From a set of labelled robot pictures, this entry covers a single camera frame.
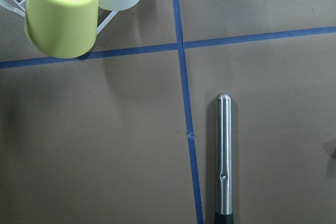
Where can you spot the yellow-green cup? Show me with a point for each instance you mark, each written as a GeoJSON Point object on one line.
{"type": "Point", "coordinates": [62, 28]}

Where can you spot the steel muddler black tip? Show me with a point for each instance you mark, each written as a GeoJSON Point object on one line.
{"type": "Point", "coordinates": [224, 163]}

